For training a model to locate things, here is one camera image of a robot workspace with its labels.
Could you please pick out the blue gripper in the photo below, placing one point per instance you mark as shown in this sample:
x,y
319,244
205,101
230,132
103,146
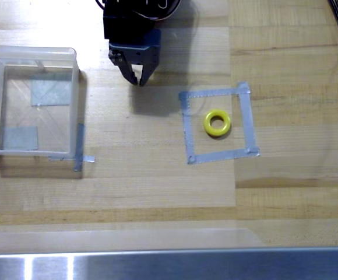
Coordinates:
x,y
136,55

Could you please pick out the large grey tape patch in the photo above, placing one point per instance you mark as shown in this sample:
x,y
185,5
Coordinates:
x,y
51,91

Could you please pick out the small grey tape patch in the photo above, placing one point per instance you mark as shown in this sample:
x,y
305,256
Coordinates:
x,y
20,138

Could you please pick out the long grey tape strip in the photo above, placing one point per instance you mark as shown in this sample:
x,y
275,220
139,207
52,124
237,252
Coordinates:
x,y
248,122
224,156
188,131

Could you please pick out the clear plastic box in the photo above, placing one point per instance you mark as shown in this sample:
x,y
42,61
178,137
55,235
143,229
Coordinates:
x,y
75,102

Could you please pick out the short grey tape strip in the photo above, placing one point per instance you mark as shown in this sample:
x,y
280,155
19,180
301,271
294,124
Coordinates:
x,y
209,93

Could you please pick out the steel table edge rail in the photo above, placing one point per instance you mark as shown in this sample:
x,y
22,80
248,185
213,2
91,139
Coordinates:
x,y
186,265

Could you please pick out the blue-grey corner tape strip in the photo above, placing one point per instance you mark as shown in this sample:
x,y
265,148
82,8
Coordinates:
x,y
88,159
79,143

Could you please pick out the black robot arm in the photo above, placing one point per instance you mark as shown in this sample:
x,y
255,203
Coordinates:
x,y
122,20

